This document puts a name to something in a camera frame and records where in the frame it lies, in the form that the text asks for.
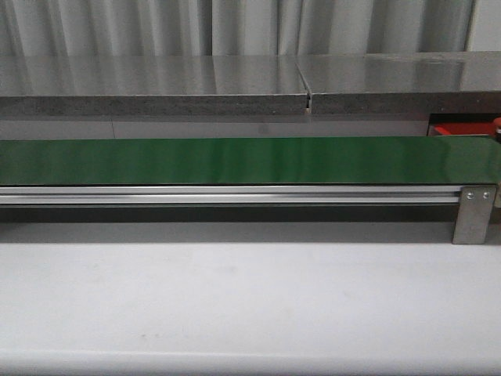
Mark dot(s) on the red mushroom push button switch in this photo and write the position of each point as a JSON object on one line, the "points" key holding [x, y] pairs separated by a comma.
{"points": [[497, 124]]}

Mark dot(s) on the grey stone counter slab left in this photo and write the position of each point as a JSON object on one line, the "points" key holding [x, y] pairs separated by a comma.
{"points": [[119, 86]]}

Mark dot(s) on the grey stone counter slab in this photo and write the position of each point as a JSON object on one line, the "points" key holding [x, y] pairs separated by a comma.
{"points": [[119, 86], [403, 83]]}

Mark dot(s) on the red plastic tray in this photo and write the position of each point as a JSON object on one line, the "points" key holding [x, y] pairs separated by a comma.
{"points": [[465, 129]]}

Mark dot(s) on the green conveyor belt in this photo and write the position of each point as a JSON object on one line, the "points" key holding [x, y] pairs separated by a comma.
{"points": [[392, 160]]}

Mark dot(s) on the grey stone counter slab right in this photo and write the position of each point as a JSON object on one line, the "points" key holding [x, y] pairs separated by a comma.
{"points": [[403, 83]]}

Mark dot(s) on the grey curtain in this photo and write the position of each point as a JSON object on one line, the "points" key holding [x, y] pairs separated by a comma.
{"points": [[203, 28]]}

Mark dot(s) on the steel conveyor support bracket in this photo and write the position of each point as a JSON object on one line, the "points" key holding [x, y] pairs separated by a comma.
{"points": [[474, 213]]}

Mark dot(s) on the aluminium conveyor frame rail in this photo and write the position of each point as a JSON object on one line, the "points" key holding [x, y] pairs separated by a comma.
{"points": [[288, 194]]}

